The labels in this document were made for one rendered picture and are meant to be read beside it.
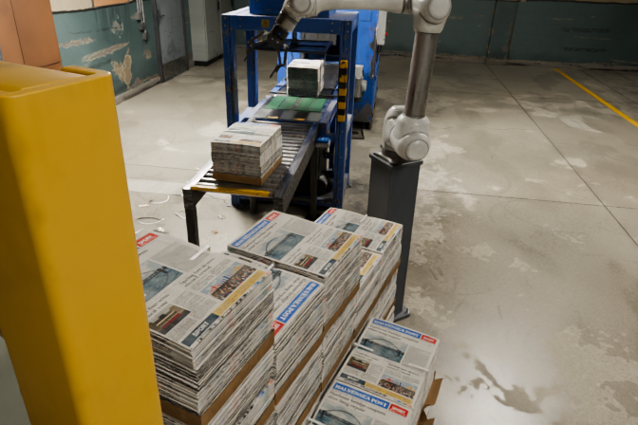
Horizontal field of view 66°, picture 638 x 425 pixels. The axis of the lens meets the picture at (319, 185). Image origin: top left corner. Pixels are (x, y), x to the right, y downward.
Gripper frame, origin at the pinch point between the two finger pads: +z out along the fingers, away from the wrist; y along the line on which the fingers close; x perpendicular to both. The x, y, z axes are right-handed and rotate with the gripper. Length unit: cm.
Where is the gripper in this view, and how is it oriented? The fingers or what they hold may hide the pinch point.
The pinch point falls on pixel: (258, 66)
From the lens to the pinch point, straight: 231.0
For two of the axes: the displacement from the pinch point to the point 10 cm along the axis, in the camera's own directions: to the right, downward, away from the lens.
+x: 1.1, 3.1, -9.4
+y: -8.3, -5.0, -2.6
